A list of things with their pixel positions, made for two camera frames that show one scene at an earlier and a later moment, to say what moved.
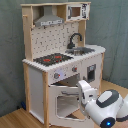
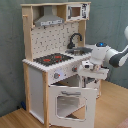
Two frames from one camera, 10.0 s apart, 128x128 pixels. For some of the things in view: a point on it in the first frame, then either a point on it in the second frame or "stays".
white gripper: [86, 93] to [89, 65]
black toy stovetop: [53, 59] stays
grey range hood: [48, 17] stays
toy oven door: [65, 108] stays
